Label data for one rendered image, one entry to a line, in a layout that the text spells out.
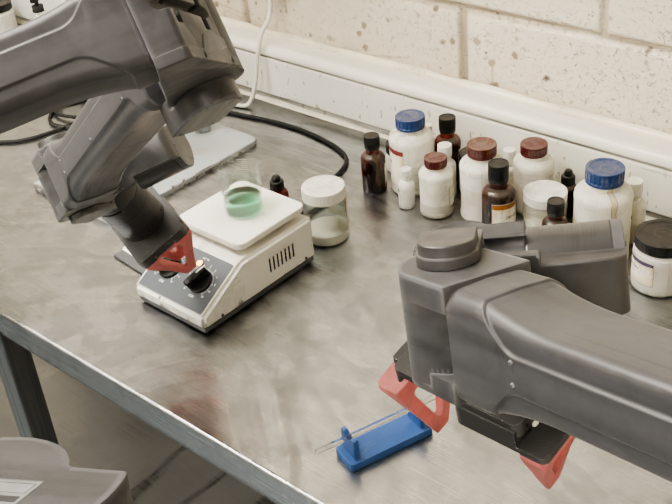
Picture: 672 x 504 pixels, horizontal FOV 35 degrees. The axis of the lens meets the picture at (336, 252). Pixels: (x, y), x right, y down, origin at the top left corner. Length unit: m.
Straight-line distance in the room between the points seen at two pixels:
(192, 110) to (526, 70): 0.87
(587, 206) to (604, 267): 0.71
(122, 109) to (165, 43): 0.18
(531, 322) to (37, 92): 0.32
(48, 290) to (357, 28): 0.63
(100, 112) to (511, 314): 0.44
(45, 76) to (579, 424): 0.36
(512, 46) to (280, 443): 0.68
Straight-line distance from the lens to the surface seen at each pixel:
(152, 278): 1.37
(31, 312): 1.43
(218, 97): 0.73
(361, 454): 1.11
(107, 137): 0.88
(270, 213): 1.36
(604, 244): 0.65
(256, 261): 1.32
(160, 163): 1.11
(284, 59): 1.79
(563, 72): 1.51
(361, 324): 1.30
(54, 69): 0.66
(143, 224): 1.19
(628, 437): 0.47
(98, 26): 0.66
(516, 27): 1.53
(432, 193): 1.46
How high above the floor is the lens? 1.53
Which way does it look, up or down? 33 degrees down
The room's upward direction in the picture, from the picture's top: 6 degrees counter-clockwise
